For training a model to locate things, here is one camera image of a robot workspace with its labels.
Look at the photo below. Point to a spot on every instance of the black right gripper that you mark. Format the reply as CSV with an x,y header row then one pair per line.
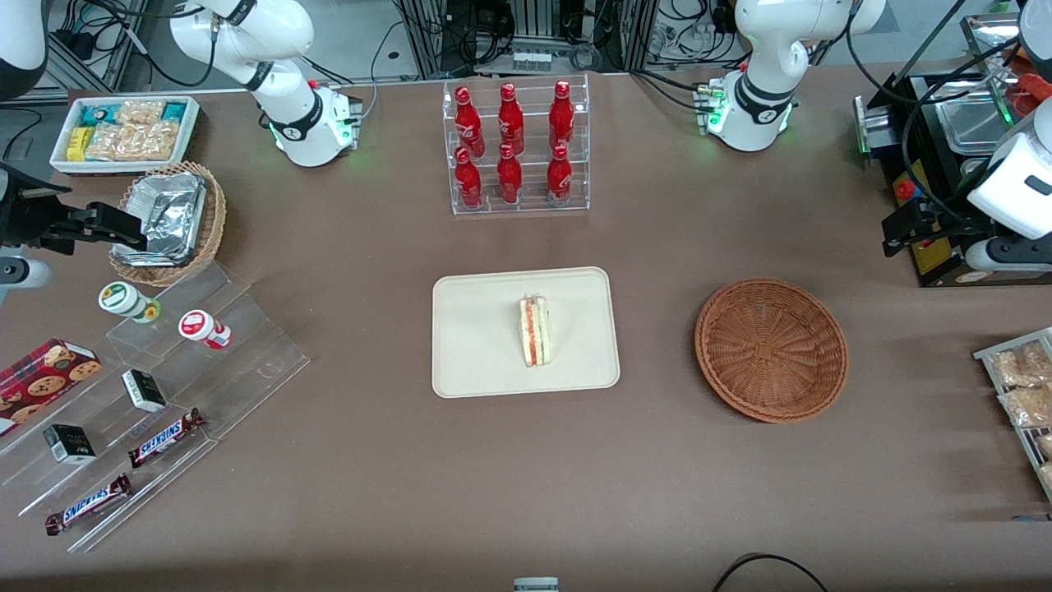
x,y
23,217

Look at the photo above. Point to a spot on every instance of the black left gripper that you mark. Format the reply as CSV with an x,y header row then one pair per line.
x,y
943,215

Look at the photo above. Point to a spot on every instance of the triangular sandwich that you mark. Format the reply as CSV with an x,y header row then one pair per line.
x,y
534,329

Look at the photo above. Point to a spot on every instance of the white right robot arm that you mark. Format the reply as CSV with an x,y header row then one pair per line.
x,y
304,123

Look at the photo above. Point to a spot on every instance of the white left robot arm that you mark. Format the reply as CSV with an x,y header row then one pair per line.
x,y
760,78

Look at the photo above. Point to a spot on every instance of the aluminium foil tray stack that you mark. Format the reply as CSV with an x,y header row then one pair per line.
x,y
173,214

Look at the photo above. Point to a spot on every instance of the tan wicker basket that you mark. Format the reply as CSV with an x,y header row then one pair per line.
x,y
215,218

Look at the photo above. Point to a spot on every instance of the brown round wicker basket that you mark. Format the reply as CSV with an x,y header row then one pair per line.
x,y
768,349

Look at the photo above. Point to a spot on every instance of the stainless steel tray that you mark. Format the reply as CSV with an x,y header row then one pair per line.
x,y
990,37

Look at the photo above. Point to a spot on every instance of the beige plastic tray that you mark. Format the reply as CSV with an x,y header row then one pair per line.
x,y
477,345

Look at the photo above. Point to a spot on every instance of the black countertop machine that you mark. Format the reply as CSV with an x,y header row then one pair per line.
x,y
937,164

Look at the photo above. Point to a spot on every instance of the green sunflower yogurt cup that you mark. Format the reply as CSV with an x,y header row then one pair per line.
x,y
123,299

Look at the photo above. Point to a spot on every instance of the white rectangular snack bin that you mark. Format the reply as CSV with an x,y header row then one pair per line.
x,y
57,160

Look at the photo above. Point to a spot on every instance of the yellow snack packet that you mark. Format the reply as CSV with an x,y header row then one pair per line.
x,y
78,143

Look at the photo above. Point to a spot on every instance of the clear bag of crackers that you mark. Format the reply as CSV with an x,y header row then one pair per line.
x,y
136,142
140,111

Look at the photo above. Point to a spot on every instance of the teal snack packet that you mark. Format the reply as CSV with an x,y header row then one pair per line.
x,y
174,110
97,113

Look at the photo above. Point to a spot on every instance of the stainless steel pan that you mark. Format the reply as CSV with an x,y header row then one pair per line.
x,y
974,123

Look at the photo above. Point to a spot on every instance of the red white yogurt cup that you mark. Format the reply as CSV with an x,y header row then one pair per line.
x,y
197,325

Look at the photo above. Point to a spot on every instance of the red tartan cookie box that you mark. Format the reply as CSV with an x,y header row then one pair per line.
x,y
41,378

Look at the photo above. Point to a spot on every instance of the clear bag of pastries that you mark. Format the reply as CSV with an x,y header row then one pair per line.
x,y
1048,475
1027,407
1045,445
1019,366

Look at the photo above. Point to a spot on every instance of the small black box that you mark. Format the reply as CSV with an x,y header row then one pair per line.
x,y
144,390
70,444

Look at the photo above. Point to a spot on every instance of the clear acrylic stepped stand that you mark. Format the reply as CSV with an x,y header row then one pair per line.
x,y
246,362

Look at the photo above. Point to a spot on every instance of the Snickers chocolate bar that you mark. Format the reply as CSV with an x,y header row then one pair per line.
x,y
164,437
88,503

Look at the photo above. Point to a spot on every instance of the red cola bottle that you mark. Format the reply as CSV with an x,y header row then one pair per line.
x,y
467,119
468,181
509,177
510,119
561,115
560,177

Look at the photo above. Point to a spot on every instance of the clear acrylic bottle rack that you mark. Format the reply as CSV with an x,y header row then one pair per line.
x,y
534,201

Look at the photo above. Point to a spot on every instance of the small grey white device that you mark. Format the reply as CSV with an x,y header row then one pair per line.
x,y
536,585

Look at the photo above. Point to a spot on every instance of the aluminium equipment frame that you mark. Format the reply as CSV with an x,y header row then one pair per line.
x,y
534,25

